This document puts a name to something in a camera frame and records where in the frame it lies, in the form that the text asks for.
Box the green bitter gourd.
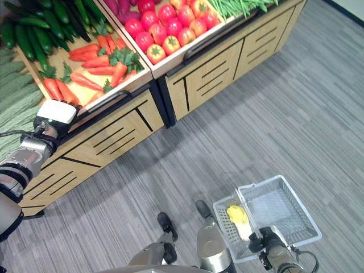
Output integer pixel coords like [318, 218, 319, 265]
[0, 82, 40, 103]
[0, 72, 34, 89]
[0, 133, 29, 163]
[0, 61, 26, 78]
[0, 90, 45, 114]
[0, 105, 42, 130]
[0, 48, 16, 65]

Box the yellow napa cabbage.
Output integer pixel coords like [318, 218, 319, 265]
[226, 205, 253, 241]

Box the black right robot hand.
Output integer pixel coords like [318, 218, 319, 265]
[248, 226, 282, 258]

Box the wooden stand with carrots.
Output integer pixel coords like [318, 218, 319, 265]
[0, 0, 172, 217]

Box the green bean pile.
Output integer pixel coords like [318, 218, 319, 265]
[207, 0, 279, 22]

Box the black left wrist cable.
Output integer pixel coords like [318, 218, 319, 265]
[0, 129, 35, 138]

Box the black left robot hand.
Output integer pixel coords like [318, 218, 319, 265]
[33, 99, 83, 134]

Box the silver robot leg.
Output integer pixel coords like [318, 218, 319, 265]
[127, 212, 179, 267]
[196, 200, 237, 273]

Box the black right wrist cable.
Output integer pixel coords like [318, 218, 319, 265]
[292, 246, 321, 273]

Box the wooden stand with tomatoes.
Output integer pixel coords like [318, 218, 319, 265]
[96, 0, 309, 122]

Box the silver right robot leg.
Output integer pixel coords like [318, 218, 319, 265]
[196, 200, 237, 273]

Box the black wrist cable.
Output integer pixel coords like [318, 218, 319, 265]
[292, 246, 321, 273]
[0, 129, 35, 138]

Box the silver robot torso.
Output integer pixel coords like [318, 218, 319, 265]
[96, 264, 200, 273]

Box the white plastic shopping basket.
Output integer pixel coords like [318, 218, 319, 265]
[212, 175, 322, 264]

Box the yellow liner sheet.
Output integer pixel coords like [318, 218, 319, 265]
[68, 71, 106, 106]

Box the green cucumber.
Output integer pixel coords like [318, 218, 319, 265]
[2, 0, 38, 18]
[61, 24, 75, 43]
[84, 0, 107, 25]
[52, 0, 71, 24]
[42, 10, 65, 40]
[27, 27, 49, 72]
[1, 21, 16, 49]
[73, 0, 90, 26]
[17, 16, 51, 29]
[33, 26, 54, 55]
[15, 24, 35, 62]
[64, 5, 92, 43]
[48, 31, 71, 52]

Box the silver left robot leg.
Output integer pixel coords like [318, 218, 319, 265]
[127, 212, 179, 267]

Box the black stand handle bar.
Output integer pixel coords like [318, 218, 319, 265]
[82, 90, 132, 112]
[183, 27, 237, 65]

